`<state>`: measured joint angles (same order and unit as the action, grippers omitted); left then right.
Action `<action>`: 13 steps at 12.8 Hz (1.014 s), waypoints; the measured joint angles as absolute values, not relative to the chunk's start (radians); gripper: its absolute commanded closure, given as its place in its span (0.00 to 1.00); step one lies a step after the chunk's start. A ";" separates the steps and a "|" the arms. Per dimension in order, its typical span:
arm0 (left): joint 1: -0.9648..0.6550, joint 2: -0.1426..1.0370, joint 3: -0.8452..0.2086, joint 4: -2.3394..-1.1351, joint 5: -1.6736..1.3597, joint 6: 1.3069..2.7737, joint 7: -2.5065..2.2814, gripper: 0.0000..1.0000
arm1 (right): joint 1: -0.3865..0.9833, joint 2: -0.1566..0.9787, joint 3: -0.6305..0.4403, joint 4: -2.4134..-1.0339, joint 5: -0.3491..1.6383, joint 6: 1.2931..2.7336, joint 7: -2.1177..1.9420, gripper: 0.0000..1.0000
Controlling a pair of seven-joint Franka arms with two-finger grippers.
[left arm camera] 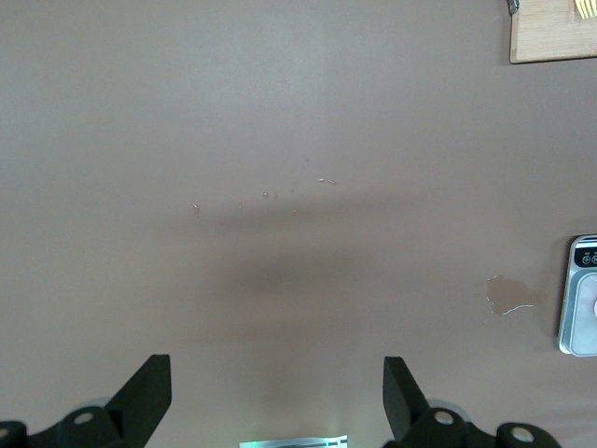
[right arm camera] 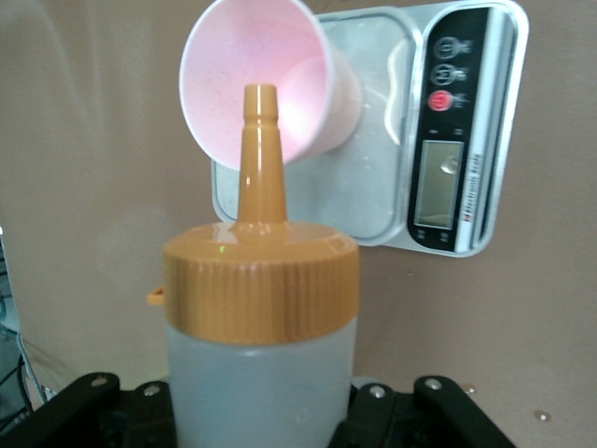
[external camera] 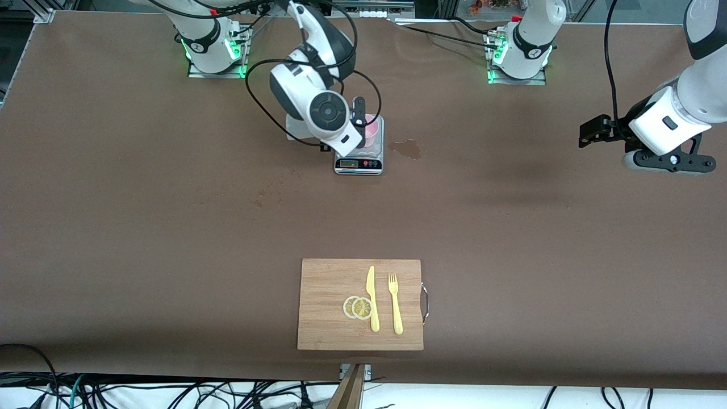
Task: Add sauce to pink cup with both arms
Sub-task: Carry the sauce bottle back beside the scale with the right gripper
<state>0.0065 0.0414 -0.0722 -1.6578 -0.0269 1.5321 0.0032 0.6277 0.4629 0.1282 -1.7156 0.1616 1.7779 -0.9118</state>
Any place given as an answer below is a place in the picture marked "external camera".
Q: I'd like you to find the pink plastic cup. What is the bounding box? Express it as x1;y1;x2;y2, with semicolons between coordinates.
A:
363;114;380;149

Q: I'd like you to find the silver digital kitchen scale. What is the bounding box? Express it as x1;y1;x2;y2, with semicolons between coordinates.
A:
333;115;385;176

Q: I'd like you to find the white power strip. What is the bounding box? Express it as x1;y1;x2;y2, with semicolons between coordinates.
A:
332;0;416;19

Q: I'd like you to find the yellow plastic fork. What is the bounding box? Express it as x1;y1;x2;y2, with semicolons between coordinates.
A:
388;273;404;335

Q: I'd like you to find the yellow plastic knife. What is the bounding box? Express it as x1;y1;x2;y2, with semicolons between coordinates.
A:
366;265;380;333

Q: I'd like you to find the wooden cutting board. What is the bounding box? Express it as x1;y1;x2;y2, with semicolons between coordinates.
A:
296;258;429;351

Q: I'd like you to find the brown table cover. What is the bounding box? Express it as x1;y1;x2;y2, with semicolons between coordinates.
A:
0;10;727;390

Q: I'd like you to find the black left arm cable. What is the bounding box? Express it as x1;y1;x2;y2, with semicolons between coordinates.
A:
605;0;628;123

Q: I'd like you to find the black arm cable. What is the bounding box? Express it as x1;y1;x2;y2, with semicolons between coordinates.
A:
605;0;628;123
245;11;382;147

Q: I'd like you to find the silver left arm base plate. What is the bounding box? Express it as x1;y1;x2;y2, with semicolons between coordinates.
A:
487;62;548;86

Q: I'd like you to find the black table cable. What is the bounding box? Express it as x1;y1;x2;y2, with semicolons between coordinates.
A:
391;20;503;51
450;16;506;37

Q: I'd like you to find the small metal bracket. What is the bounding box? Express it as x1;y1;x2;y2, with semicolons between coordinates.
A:
339;364;373;382

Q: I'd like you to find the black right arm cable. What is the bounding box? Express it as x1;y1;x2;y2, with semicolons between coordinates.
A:
245;11;382;147

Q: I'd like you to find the black right base cable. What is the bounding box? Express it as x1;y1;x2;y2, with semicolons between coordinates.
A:
230;9;279;43

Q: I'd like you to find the wooden post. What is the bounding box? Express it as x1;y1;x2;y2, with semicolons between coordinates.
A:
325;364;367;409

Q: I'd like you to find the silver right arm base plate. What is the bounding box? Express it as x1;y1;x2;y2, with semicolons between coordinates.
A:
187;54;249;79

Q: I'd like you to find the aluminium frame profile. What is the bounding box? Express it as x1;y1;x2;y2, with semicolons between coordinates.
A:
23;0;57;24

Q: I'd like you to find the teal floor cable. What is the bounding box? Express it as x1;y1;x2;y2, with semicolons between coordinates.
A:
69;374;86;409

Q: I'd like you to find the black looped floor cable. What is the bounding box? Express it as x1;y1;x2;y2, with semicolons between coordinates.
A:
0;343;59;409

